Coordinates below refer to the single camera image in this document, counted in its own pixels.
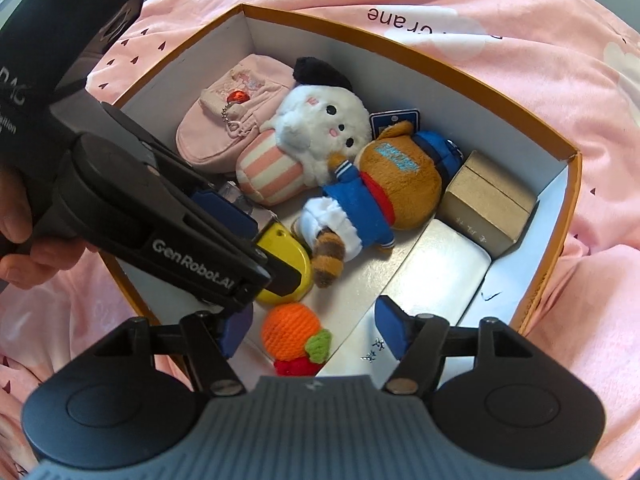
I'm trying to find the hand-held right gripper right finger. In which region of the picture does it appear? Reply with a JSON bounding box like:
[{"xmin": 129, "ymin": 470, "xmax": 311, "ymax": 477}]
[{"xmin": 375, "ymin": 296, "xmax": 538, "ymax": 396}]

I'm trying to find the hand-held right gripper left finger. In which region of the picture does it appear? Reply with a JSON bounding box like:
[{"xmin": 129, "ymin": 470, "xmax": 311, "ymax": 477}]
[{"xmin": 97, "ymin": 305, "xmax": 254, "ymax": 396}]

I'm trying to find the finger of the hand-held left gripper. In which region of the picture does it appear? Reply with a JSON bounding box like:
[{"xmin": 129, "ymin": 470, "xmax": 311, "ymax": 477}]
[
  {"xmin": 249, "ymin": 244, "xmax": 302, "ymax": 297},
  {"xmin": 101, "ymin": 101, "xmax": 257, "ymax": 240}
]

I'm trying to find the yellow black plastic case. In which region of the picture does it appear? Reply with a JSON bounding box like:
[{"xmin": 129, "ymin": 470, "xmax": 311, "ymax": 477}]
[{"xmin": 254, "ymin": 221, "xmax": 315, "ymax": 307}]

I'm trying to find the crocheted orange fruit charm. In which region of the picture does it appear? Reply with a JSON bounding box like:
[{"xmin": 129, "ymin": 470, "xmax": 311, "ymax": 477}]
[{"xmin": 260, "ymin": 302, "xmax": 333, "ymax": 377}]

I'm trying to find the white box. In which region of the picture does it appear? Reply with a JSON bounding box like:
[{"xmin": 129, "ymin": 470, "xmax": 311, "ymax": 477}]
[{"xmin": 372, "ymin": 217, "xmax": 493, "ymax": 331}]

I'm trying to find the pink fabric pouch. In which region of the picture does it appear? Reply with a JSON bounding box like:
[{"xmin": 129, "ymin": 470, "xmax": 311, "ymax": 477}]
[{"xmin": 175, "ymin": 54, "xmax": 297, "ymax": 173}]

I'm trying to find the white dog plush toy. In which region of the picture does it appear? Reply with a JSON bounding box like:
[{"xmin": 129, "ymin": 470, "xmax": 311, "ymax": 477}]
[{"xmin": 235, "ymin": 56, "xmax": 373, "ymax": 207}]

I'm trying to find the orange yellow plush toy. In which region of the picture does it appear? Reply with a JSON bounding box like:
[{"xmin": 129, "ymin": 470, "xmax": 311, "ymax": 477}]
[{"xmin": 291, "ymin": 120, "xmax": 462, "ymax": 288}]

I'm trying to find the small lidded gift box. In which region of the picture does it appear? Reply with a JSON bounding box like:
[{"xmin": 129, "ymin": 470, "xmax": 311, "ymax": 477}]
[{"xmin": 435, "ymin": 151, "xmax": 538, "ymax": 258}]

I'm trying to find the orange cardboard box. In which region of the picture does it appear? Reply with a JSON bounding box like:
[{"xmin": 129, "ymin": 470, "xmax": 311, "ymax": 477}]
[{"xmin": 86, "ymin": 2, "xmax": 583, "ymax": 341}]

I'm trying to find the blue rectangular tag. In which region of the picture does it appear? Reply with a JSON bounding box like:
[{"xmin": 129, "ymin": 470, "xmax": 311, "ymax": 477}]
[{"xmin": 369, "ymin": 109, "xmax": 421, "ymax": 136}]

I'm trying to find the person's left hand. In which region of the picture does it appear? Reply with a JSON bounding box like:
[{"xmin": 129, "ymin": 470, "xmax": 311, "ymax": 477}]
[{"xmin": 0, "ymin": 164, "xmax": 94, "ymax": 291}]

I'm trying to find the clear plastic box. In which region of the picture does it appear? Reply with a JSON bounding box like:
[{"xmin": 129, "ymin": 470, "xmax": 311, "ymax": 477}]
[{"xmin": 217, "ymin": 180, "xmax": 278, "ymax": 226}]

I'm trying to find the pink printed blanket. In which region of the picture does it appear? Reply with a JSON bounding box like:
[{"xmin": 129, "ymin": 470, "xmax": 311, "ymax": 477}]
[{"xmin": 0, "ymin": 0, "xmax": 640, "ymax": 480}]

